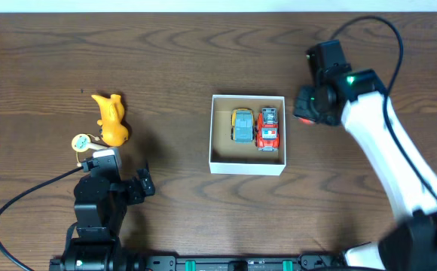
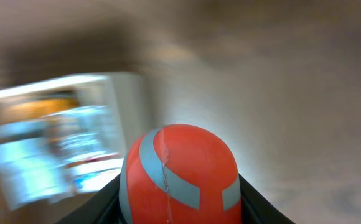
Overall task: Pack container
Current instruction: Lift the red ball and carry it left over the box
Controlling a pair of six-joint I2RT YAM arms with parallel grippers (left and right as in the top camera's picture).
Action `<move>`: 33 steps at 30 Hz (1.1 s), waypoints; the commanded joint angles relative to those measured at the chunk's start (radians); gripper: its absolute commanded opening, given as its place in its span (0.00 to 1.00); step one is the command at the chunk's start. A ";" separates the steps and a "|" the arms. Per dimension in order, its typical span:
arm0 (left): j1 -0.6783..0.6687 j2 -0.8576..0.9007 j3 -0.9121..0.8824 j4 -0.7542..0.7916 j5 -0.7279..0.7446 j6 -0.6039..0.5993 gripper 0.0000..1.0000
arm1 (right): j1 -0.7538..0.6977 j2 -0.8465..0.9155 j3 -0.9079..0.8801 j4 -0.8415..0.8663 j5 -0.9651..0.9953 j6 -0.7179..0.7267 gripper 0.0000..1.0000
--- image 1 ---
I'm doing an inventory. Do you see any orange rubber animal toy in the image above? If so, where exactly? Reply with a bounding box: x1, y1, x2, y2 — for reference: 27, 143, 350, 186
91, 94, 129, 147

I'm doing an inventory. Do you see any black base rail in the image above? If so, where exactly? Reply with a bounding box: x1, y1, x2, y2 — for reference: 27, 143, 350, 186
145, 254, 347, 271

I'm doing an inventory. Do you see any grey yellow dump truck toy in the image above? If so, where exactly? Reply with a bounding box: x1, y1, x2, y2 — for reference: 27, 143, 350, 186
231, 108, 255, 144

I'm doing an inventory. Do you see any red fire truck toy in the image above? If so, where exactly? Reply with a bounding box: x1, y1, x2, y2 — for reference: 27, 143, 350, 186
255, 108, 280, 151

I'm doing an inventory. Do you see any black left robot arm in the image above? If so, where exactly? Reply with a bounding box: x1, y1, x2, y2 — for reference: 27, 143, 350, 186
49, 157, 155, 271

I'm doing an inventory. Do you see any red ball toy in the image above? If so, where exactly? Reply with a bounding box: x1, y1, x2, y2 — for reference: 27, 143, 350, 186
298, 117, 316, 125

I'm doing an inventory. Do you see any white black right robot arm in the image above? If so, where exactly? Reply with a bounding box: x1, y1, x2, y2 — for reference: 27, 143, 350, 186
294, 68, 437, 270

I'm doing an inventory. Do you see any yellow round rattle toy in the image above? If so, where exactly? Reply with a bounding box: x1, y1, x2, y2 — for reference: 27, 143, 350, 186
71, 133, 106, 166

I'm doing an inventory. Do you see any white cardboard box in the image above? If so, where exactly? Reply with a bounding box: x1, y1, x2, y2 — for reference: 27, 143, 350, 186
209, 95, 286, 175

